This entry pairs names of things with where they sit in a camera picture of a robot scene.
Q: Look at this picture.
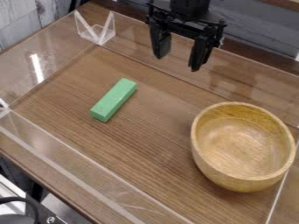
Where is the clear acrylic corner bracket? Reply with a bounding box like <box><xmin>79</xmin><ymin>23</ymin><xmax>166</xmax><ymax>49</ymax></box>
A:
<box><xmin>73</xmin><ymin>10</ymin><xmax>115</xmax><ymax>46</ymax></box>

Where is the clear acrylic tray wall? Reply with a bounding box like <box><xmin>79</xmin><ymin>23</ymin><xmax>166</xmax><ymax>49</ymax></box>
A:
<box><xmin>0</xmin><ymin>4</ymin><xmax>299</xmax><ymax>224</ymax></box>

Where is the light wooden bowl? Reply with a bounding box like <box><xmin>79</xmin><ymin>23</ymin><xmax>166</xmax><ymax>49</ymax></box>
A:
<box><xmin>190</xmin><ymin>101</ymin><xmax>296</xmax><ymax>193</ymax></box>

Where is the black cable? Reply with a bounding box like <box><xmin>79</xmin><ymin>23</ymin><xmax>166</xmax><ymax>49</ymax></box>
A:
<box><xmin>0</xmin><ymin>196</ymin><xmax>42</xmax><ymax>224</ymax></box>

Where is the green rectangular block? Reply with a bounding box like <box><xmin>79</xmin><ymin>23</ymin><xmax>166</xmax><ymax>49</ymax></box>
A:
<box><xmin>89</xmin><ymin>78</ymin><xmax>136</xmax><ymax>123</ymax></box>

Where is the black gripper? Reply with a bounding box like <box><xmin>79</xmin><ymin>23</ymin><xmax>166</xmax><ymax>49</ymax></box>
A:
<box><xmin>145</xmin><ymin>0</ymin><xmax>226</xmax><ymax>72</ymax></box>

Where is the black bracket with screw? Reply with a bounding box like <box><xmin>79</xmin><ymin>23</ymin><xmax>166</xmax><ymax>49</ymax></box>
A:
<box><xmin>25</xmin><ymin>194</ymin><xmax>67</xmax><ymax>224</ymax></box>

